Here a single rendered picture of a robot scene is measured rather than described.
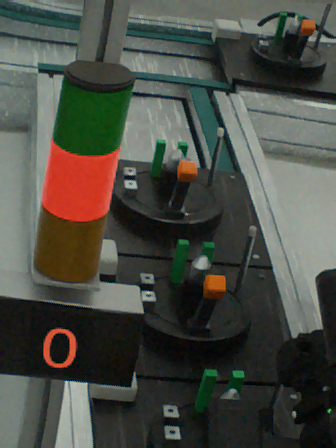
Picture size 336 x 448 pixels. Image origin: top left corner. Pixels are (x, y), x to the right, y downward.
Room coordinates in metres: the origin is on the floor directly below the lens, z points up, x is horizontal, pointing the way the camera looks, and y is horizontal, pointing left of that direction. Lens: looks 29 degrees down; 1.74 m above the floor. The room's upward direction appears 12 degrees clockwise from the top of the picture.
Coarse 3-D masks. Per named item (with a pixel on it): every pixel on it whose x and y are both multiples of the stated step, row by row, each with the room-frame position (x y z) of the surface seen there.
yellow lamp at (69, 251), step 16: (48, 224) 0.76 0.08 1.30; (64, 224) 0.76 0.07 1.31; (80, 224) 0.76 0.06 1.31; (96, 224) 0.77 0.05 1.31; (48, 240) 0.76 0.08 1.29; (64, 240) 0.76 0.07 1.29; (80, 240) 0.76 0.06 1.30; (96, 240) 0.77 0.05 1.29; (48, 256) 0.76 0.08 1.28; (64, 256) 0.76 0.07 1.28; (80, 256) 0.76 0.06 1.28; (96, 256) 0.77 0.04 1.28; (48, 272) 0.76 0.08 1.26; (64, 272) 0.76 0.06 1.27; (80, 272) 0.76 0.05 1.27; (96, 272) 0.78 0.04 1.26
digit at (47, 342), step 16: (32, 320) 0.75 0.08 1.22; (48, 320) 0.75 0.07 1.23; (64, 320) 0.76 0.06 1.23; (80, 320) 0.76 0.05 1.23; (32, 336) 0.75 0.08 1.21; (48, 336) 0.75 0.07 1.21; (64, 336) 0.76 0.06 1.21; (80, 336) 0.76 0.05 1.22; (32, 352) 0.75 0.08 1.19; (48, 352) 0.75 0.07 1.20; (64, 352) 0.76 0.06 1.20; (80, 352) 0.76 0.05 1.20; (32, 368) 0.75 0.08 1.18; (48, 368) 0.76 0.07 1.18; (64, 368) 0.76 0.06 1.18; (80, 368) 0.76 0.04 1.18
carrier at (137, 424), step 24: (144, 384) 1.05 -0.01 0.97; (168, 384) 1.06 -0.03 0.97; (192, 384) 1.06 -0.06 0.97; (216, 384) 1.07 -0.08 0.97; (240, 384) 1.00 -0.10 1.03; (96, 408) 0.99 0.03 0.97; (120, 408) 1.00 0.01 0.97; (144, 408) 1.00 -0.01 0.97; (168, 408) 0.97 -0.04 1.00; (192, 408) 1.00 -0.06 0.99; (288, 408) 1.05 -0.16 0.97; (96, 432) 0.95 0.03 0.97; (120, 432) 0.96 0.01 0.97; (144, 432) 0.96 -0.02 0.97; (168, 432) 0.93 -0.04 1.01; (192, 432) 0.95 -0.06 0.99; (288, 432) 1.01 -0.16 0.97
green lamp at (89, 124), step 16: (64, 80) 0.77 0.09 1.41; (64, 96) 0.77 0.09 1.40; (80, 96) 0.76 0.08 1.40; (96, 96) 0.76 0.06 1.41; (112, 96) 0.76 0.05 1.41; (128, 96) 0.77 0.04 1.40; (64, 112) 0.76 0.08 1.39; (80, 112) 0.76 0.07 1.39; (96, 112) 0.76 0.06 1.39; (112, 112) 0.76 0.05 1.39; (64, 128) 0.76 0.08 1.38; (80, 128) 0.76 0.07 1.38; (96, 128) 0.76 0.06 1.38; (112, 128) 0.76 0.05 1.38; (64, 144) 0.76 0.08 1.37; (80, 144) 0.76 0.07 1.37; (96, 144) 0.76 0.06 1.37; (112, 144) 0.77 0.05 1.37
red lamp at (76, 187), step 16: (48, 160) 0.77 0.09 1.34; (64, 160) 0.76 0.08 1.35; (80, 160) 0.76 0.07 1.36; (96, 160) 0.76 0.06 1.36; (112, 160) 0.77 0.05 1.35; (48, 176) 0.77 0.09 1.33; (64, 176) 0.76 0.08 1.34; (80, 176) 0.76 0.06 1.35; (96, 176) 0.76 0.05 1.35; (112, 176) 0.77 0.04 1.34; (48, 192) 0.77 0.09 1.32; (64, 192) 0.76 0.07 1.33; (80, 192) 0.76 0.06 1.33; (96, 192) 0.76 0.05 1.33; (48, 208) 0.76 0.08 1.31; (64, 208) 0.76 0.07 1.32; (80, 208) 0.76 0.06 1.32; (96, 208) 0.76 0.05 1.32
